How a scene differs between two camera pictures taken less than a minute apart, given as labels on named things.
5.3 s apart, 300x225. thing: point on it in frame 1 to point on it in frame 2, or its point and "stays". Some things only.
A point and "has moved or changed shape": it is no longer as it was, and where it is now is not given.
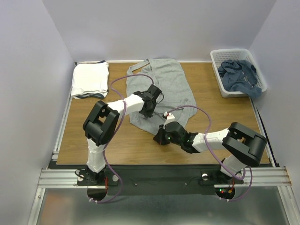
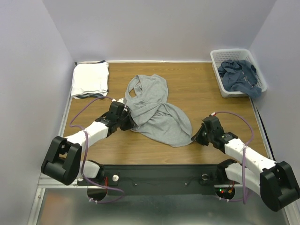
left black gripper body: [149, 114] to [125, 123]
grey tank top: [177, 95] has moved or changed shape
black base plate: [160, 179] stays
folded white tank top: [90, 78] stays
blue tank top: [240, 75] stays
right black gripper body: [161, 137] to [200, 135]
